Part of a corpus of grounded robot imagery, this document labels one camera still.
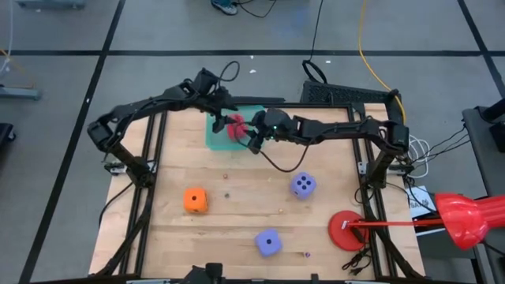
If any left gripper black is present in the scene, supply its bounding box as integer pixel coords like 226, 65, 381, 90
204, 87, 240, 134

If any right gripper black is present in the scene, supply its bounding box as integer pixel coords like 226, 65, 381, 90
246, 108, 301, 155

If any red foam die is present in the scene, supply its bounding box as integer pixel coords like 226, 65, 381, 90
226, 113, 250, 142

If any purple foam die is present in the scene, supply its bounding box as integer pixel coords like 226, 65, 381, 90
254, 227, 284, 258
290, 171, 317, 201

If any orange foam die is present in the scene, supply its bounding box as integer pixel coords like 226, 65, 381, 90
182, 187, 209, 215

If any teal translucent plastic bin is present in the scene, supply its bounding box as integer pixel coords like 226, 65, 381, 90
205, 104, 266, 151

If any black bar stand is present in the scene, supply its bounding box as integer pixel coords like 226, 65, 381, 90
232, 96, 286, 106

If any person's shoe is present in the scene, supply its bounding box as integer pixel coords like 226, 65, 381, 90
211, 0, 239, 16

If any black plastic object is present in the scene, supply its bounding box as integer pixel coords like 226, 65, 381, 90
189, 262, 225, 284

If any white paper label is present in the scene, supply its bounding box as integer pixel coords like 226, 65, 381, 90
406, 185, 439, 220

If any grey metal base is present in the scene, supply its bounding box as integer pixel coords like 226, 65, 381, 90
0, 85, 43, 102

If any black caster foot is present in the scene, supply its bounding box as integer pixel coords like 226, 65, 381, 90
0, 122, 17, 145

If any black desk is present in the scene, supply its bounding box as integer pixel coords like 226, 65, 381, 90
461, 96, 505, 198

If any red desk lamp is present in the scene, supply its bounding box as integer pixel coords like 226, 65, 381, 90
327, 192, 505, 252

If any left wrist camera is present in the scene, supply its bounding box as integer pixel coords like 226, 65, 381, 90
193, 67, 220, 95

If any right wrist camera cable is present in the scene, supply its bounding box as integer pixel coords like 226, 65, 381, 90
252, 140, 312, 174

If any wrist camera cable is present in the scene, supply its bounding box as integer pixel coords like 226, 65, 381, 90
218, 60, 241, 84
252, 140, 312, 174

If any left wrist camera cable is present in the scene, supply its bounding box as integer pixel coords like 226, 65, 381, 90
218, 60, 241, 84

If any black aluminium table frame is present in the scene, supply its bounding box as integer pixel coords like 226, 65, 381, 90
92, 101, 425, 284

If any black hanging cable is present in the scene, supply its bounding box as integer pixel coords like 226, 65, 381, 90
301, 0, 328, 84

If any thin black floor cable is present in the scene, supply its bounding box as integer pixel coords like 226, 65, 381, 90
232, 0, 279, 19

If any black arm base cable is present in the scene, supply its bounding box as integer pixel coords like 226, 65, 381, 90
97, 181, 135, 230

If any yellow hanging cable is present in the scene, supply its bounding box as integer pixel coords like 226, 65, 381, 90
357, 0, 407, 125

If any white cable bundle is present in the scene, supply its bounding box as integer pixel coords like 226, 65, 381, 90
406, 132, 431, 179

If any black plug cord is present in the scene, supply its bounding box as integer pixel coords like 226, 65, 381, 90
341, 248, 374, 277

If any black cable bundle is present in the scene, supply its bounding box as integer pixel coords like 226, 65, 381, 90
408, 124, 473, 166

